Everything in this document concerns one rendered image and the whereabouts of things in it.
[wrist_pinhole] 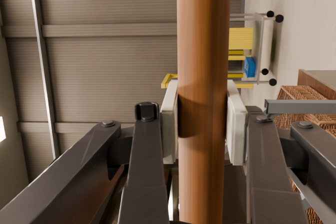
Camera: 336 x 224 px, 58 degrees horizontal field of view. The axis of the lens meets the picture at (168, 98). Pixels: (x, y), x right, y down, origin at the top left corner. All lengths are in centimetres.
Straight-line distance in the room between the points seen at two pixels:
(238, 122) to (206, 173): 5
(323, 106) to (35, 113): 880
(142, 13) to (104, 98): 252
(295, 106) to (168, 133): 99
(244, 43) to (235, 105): 618
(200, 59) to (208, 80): 1
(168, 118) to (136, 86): 810
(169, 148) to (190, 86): 4
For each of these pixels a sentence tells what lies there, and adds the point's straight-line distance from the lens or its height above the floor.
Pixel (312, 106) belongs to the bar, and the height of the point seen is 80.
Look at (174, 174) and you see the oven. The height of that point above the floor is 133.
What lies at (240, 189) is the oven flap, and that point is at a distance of 167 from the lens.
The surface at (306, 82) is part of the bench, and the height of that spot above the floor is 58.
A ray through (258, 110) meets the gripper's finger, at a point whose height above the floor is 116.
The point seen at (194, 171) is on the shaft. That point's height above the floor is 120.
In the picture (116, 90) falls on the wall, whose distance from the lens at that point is 841.
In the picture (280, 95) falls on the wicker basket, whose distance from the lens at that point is 178.
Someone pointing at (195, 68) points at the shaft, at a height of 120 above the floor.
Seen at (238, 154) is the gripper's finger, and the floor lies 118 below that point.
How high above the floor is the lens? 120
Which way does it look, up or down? 5 degrees up
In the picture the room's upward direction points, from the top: 90 degrees counter-clockwise
